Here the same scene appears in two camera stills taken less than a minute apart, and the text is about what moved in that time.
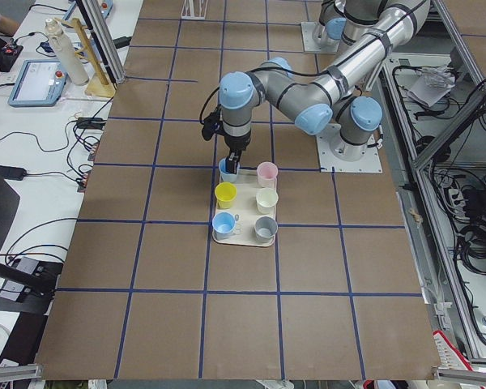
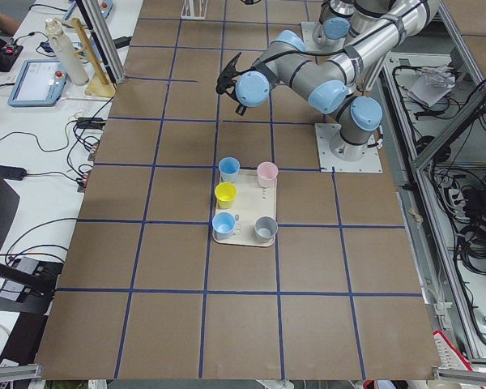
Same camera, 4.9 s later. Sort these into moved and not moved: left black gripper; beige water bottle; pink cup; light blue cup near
Moved: left black gripper
Not moved: beige water bottle; pink cup; light blue cup near
